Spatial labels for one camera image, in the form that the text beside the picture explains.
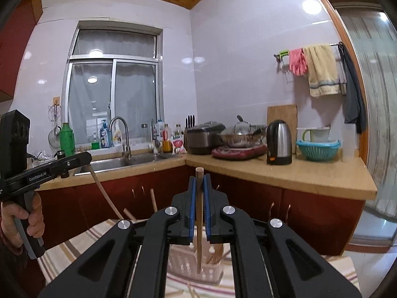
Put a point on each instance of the wooden chopstick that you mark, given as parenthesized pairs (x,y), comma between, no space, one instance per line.
(153,200)
(102,189)
(218,251)
(199,254)
(129,213)

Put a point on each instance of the orange cooking oil bottle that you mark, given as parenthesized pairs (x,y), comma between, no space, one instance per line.
(167,142)

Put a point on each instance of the striped curtain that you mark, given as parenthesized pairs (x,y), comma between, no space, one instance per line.
(383,130)

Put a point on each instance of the pink rubber gloves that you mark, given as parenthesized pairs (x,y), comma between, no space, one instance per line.
(297,62)

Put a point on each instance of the person's left forearm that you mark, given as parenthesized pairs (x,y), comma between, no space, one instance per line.
(15,270)

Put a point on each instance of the red induction cooker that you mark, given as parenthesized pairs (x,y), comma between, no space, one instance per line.
(238,153)

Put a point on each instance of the steel kitchen sink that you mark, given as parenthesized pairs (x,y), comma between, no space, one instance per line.
(124,164)

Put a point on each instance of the striped tablecloth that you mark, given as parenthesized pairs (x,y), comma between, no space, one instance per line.
(62,254)

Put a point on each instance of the steel wok with lid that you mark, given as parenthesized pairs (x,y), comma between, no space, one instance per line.
(243,135)

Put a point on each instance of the hanging metal strainer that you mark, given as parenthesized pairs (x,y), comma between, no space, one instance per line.
(55,136)

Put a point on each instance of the metal towel rack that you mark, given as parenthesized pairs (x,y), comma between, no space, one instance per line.
(280,57)

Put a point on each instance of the wooden frame glass door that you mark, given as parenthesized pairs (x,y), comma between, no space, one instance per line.
(378,99)

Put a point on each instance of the green dish soap bottle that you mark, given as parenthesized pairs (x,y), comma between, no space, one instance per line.
(95,143)

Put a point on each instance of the steel electric kettle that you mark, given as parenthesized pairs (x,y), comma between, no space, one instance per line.
(279,142)

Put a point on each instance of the yellow towel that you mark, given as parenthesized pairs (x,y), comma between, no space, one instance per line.
(322,71)

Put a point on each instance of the person's left hand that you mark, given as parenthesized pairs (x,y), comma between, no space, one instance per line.
(9,220)

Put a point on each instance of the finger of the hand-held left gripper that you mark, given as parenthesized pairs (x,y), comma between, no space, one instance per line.
(79,159)

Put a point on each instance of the red wall cabinet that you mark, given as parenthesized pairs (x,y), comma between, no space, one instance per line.
(15,52)

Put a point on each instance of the green plastic thermos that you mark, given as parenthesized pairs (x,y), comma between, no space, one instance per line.
(67,139)

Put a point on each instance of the wooden cutting board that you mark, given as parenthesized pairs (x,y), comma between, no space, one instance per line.
(282,113)

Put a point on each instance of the clear glass cup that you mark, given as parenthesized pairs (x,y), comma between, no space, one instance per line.
(43,158)

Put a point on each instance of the clear glass jar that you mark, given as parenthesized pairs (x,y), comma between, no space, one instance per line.
(144,133)

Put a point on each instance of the steel kitchen faucet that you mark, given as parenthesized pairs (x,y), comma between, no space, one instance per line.
(125,142)

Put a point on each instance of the white bottle with blue cap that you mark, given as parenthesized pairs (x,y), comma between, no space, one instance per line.
(160,128)

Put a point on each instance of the white spray bottle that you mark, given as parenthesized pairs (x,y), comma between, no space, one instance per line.
(117,135)

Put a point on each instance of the pink food packet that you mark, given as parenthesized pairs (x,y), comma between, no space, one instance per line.
(179,146)

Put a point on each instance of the grey cloth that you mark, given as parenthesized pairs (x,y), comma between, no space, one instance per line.
(352,99)

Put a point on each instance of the black flask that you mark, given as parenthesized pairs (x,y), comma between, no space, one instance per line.
(61,154)

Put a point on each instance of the blue detergent bottle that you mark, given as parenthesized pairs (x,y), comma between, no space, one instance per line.
(104,136)

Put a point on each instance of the black rice cooker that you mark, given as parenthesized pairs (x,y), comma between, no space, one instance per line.
(203,139)

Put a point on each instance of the white plastic perforated basket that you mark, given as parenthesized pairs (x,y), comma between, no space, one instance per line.
(183,264)

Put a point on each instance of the teal plastic colander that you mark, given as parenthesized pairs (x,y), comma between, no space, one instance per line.
(318,150)

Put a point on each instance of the white checked cloth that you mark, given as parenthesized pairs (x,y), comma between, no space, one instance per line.
(342,80)

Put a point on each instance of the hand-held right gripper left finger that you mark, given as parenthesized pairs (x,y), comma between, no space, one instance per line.
(193,198)

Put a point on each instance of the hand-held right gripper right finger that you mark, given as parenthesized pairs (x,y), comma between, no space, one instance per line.
(207,205)

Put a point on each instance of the translucent plastic container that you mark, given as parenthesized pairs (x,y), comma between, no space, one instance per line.
(348,146)

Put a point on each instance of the clear seasoning bottle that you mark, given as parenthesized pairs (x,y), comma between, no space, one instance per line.
(177,132)

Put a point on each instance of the black knife set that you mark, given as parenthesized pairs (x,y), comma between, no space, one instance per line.
(189,121)

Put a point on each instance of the aluminium frame window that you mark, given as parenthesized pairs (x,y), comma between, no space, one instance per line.
(124,99)

